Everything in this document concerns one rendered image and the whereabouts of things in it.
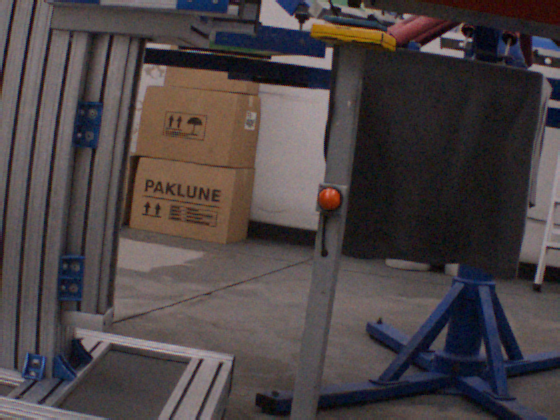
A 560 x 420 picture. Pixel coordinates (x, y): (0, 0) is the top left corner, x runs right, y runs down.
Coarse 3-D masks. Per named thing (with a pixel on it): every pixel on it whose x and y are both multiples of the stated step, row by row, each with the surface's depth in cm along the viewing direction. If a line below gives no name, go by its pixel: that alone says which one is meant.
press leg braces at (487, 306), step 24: (456, 288) 362; (480, 288) 360; (432, 312) 358; (480, 312) 356; (432, 336) 354; (504, 336) 385; (408, 360) 348; (504, 360) 393; (528, 360) 396; (384, 384) 340; (504, 384) 337
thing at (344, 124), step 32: (320, 32) 206; (352, 32) 205; (352, 64) 210; (352, 96) 210; (352, 128) 210; (352, 160) 213; (320, 224) 212; (320, 256) 213; (320, 288) 213; (320, 320) 213; (320, 352) 213
